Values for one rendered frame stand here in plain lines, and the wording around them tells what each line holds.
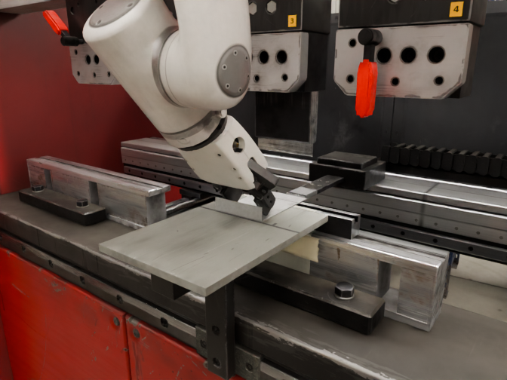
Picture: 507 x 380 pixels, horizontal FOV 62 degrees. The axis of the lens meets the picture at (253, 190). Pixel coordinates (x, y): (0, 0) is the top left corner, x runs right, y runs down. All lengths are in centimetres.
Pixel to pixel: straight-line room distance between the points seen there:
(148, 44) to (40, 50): 94
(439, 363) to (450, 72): 33
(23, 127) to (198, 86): 98
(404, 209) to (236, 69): 54
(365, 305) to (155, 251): 28
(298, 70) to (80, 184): 65
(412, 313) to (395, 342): 5
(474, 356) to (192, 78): 46
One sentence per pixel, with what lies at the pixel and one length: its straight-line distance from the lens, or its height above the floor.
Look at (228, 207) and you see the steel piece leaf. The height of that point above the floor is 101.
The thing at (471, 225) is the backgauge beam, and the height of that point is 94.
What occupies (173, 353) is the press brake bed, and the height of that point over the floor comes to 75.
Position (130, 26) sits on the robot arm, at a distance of 41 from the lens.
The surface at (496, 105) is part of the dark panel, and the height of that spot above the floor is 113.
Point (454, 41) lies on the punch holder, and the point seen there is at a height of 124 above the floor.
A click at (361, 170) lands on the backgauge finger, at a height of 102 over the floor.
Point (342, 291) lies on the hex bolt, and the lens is 60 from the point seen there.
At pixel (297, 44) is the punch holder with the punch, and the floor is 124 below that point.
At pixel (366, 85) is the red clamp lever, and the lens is 50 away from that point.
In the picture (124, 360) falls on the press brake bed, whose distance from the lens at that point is 91.
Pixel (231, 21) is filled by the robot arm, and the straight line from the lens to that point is 39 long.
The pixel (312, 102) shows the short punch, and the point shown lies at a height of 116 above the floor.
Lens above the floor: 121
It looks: 17 degrees down
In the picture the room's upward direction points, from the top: straight up
